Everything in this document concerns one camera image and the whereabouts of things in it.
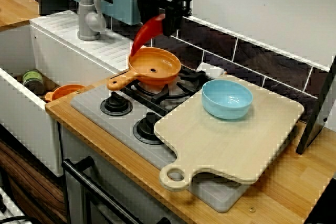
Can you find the black upright panel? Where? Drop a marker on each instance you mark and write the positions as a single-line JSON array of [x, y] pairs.
[[315, 113]]

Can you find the pale wooden cutting board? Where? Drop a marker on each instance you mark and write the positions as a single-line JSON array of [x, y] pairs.
[[223, 150]]

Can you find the wooden countertop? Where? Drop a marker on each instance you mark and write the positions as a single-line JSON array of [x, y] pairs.
[[275, 195]]

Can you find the white toy sink unit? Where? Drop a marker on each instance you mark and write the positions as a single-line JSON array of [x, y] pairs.
[[65, 53]]

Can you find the black stove knob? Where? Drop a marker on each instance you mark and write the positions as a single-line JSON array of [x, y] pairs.
[[115, 104], [148, 129]]

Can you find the wooden side table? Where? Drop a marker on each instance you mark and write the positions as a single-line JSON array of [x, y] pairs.
[[15, 9]]

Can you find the orange toy frying pan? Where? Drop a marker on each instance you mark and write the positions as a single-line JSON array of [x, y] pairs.
[[164, 62]]

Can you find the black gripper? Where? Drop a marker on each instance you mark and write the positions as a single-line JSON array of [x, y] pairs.
[[173, 2]]

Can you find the orange toy pot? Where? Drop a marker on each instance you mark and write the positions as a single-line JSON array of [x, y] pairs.
[[65, 90]]

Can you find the light blue plastic bowl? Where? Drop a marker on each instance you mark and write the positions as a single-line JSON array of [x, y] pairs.
[[225, 108]]

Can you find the black burner grate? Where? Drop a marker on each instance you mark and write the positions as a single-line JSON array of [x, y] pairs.
[[157, 98]]

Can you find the red toy chili pepper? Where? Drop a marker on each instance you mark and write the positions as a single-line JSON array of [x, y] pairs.
[[147, 31]]

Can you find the grey toy faucet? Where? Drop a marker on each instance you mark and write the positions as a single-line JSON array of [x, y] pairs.
[[85, 19]]

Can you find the green spice jar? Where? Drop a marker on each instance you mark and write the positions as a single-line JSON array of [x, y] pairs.
[[32, 79]]

